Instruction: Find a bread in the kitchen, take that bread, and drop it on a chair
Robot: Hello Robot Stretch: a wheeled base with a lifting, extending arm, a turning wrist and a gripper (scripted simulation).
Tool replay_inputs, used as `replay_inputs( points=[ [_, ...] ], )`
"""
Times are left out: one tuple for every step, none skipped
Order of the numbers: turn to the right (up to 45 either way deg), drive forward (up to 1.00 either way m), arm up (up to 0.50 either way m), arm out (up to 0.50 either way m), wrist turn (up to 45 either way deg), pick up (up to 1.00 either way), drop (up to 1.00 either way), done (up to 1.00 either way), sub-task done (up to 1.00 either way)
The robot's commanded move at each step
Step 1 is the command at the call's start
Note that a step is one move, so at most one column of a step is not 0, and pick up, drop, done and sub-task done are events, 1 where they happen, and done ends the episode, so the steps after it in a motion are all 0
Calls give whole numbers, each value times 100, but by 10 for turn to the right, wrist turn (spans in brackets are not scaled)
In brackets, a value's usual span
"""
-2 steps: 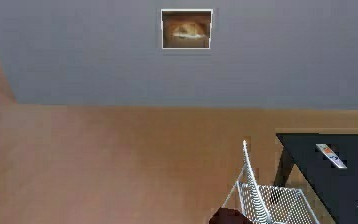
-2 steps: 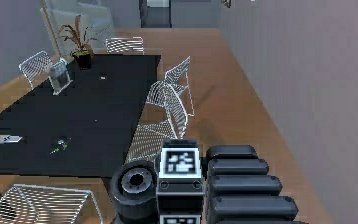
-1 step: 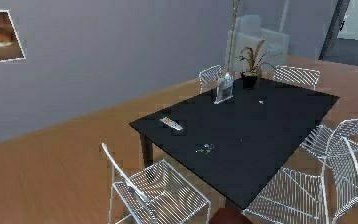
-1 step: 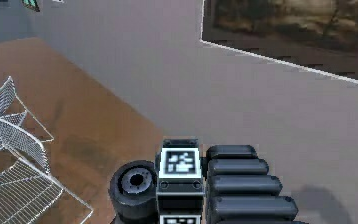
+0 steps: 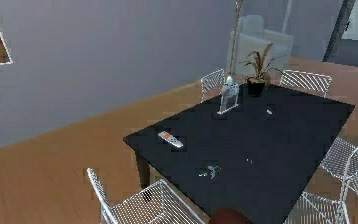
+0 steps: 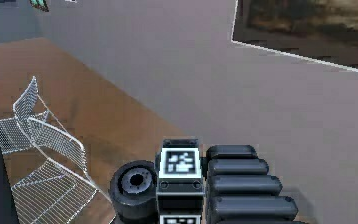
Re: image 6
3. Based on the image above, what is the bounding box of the dark framed landscape painting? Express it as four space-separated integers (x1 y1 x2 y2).
230 0 358 76

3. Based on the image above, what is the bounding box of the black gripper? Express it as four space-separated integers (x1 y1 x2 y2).
108 160 159 224

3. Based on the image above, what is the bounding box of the white wire mesh chair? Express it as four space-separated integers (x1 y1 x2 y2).
10 117 112 224
0 76 51 156

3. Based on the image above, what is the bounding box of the green leafy house plant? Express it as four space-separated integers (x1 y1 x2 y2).
29 0 51 13

